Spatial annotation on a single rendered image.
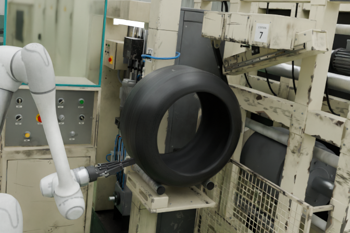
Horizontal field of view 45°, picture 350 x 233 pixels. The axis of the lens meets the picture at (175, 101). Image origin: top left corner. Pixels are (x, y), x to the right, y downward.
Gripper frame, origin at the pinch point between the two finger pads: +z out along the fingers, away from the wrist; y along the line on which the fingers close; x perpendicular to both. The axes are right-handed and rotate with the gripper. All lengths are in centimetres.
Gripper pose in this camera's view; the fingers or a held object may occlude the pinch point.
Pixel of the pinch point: (127, 162)
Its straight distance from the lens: 205.6
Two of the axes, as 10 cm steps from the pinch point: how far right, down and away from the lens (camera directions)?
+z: 8.9, -2.3, 4.0
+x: 1.1, 9.5, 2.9
